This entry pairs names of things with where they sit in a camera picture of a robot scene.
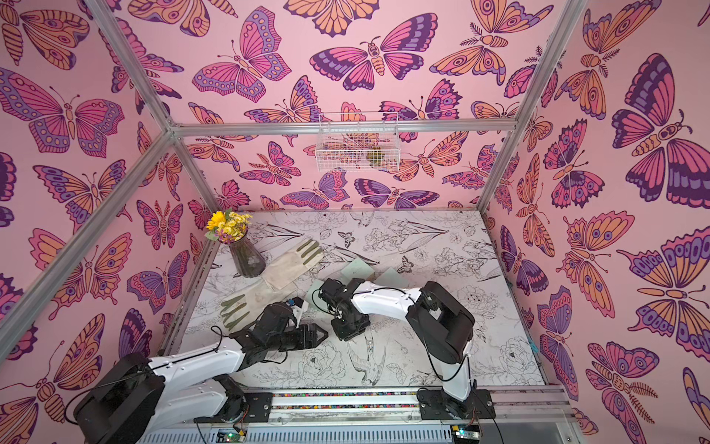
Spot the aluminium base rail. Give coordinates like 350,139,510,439
110,385,572,428

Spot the beige garden glove far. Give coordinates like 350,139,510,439
261,238,324,290

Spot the beige garden glove near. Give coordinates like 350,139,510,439
220,279,285,333

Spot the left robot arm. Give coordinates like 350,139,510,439
73,298,328,443

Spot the beige garden glove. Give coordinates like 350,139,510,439
261,238,324,290
220,279,285,333

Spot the mint jewelry box right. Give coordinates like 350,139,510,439
373,268,410,289

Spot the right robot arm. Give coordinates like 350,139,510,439
314,279,495,420

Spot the white wire basket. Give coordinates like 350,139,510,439
314,111,401,173

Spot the yellow flower bouquet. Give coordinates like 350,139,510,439
204,210,251,244

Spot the glass vase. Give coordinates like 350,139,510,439
229,236,266,278

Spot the green fruit in basket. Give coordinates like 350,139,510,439
366,147,388,169

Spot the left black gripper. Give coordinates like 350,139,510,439
267,323,330,353

